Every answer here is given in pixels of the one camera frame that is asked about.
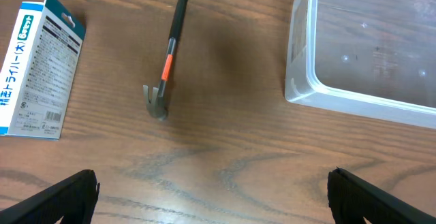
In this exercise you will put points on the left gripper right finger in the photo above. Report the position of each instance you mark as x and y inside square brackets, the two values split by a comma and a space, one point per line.
[354, 200]

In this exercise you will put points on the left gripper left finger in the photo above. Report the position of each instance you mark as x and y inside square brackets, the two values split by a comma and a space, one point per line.
[72, 200]

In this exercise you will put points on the clear plastic container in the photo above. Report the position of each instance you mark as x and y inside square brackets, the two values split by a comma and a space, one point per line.
[372, 58]

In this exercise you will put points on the blue white cardboard box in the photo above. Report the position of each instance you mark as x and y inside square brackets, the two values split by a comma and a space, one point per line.
[38, 70]

